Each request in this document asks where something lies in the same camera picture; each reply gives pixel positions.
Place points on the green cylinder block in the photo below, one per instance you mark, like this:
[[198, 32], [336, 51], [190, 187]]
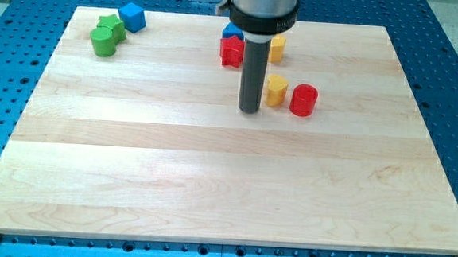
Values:
[[102, 41]]

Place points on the yellow hexagon block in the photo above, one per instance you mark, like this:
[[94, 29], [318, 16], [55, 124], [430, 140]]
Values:
[[277, 47]]

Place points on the red star block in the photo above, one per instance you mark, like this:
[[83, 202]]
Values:
[[231, 51]]

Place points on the blue block behind star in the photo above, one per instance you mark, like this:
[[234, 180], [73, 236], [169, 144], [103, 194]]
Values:
[[232, 30]]

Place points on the red cylinder block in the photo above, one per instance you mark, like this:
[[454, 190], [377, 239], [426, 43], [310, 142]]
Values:
[[303, 100]]

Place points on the yellow heart block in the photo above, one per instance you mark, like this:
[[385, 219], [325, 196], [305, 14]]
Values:
[[277, 88]]

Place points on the green star block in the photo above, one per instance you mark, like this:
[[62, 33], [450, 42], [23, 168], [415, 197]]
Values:
[[115, 24]]

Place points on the blue perforated metal table plate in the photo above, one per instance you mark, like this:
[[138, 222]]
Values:
[[30, 30]]

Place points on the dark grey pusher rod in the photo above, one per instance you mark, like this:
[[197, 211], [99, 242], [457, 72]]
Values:
[[253, 75]]

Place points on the light wooden board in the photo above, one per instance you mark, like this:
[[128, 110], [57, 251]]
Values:
[[149, 144]]

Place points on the blue cube block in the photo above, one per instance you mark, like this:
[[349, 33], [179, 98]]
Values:
[[133, 17]]

